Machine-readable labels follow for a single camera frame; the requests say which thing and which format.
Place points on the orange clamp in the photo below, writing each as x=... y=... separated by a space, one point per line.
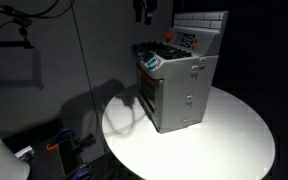
x=52 y=146

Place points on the red stove knob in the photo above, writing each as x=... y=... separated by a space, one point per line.
x=168 y=36

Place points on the black stove burner grate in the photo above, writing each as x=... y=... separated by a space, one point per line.
x=165 y=50

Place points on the grey toy stove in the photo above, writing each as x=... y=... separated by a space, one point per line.
x=180 y=96

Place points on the black camera on stand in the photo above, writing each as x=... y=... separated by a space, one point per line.
x=22 y=21

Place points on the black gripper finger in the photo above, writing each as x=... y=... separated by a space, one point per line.
x=150 y=11
x=138 y=10

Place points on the orange round panel button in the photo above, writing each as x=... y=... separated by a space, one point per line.
x=193 y=46
x=196 y=39

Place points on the black clamp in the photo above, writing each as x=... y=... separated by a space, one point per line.
x=85 y=140

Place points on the purple clamp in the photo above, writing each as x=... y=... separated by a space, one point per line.
x=81 y=173
x=62 y=134

